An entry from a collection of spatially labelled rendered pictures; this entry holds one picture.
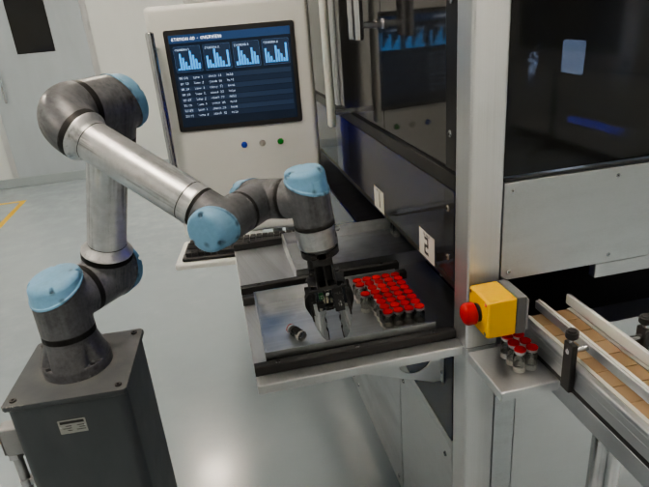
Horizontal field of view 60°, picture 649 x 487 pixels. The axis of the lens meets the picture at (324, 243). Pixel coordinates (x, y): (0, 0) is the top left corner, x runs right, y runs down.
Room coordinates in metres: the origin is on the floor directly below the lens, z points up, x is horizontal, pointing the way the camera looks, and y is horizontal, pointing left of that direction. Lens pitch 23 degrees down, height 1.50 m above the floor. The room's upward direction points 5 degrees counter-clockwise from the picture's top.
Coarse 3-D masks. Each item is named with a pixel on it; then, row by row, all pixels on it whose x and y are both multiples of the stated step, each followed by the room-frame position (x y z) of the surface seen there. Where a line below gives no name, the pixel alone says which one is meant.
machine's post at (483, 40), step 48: (480, 0) 0.90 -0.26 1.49; (480, 48) 0.90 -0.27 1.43; (480, 96) 0.90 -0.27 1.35; (480, 144) 0.90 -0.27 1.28; (480, 192) 0.91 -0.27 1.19; (480, 240) 0.91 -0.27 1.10; (480, 336) 0.91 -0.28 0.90; (480, 384) 0.91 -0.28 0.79; (480, 432) 0.91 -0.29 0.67; (480, 480) 0.91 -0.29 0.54
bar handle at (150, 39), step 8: (152, 32) 1.78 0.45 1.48; (152, 40) 1.77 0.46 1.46; (152, 48) 1.77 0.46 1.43; (152, 56) 1.77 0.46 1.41; (152, 64) 1.77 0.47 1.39; (160, 72) 1.79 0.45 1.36; (160, 80) 1.78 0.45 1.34; (160, 88) 1.77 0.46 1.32; (160, 96) 1.77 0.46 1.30; (160, 104) 1.77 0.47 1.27; (160, 112) 1.77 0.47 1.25; (168, 120) 1.78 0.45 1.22; (168, 128) 1.77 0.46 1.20; (168, 136) 1.77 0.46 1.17; (168, 144) 1.77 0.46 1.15; (168, 152) 1.77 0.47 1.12; (176, 160) 1.78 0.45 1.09
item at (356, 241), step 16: (352, 224) 1.54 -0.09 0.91; (368, 224) 1.55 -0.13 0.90; (384, 224) 1.56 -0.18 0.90; (288, 240) 1.51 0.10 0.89; (352, 240) 1.49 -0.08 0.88; (368, 240) 1.48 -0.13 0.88; (384, 240) 1.47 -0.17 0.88; (400, 240) 1.46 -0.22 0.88; (288, 256) 1.39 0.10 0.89; (336, 256) 1.39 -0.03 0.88; (352, 256) 1.38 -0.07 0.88; (368, 256) 1.37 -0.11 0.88; (384, 256) 1.29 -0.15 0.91; (400, 256) 1.30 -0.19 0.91; (416, 256) 1.31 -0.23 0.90; (304, 272) 1.26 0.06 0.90
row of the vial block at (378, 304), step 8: (368, 280) 1.14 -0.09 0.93; (368, 288) 1.10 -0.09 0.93; (376, 288) 1.10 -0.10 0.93; (376, 296) 1.06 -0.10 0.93; (376, 304) 1.05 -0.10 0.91; (384, 304) 1.02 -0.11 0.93; (376, 312) 1.05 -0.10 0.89; (384, 312) 0.99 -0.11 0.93; (392, 312) 0.99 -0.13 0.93; (384, 320) 0.99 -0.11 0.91; (392, 320) 0.99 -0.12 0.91; (384, 328) 0.99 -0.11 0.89; (392, 328) 0.99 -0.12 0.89
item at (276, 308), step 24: (288, 288) 1.17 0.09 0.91; (264, 312) 1.11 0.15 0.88; (288, 312) 1.10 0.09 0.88; (336, 312) 1.08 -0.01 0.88; (360, 312) 1.08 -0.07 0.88; (264, 336) 0.96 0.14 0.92; (288, 336) 1.00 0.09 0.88; (312, 336) 0.99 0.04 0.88; (336, 336) 0.99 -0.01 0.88; (360, 336) 0.93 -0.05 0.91; (384, 336) 0.94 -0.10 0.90
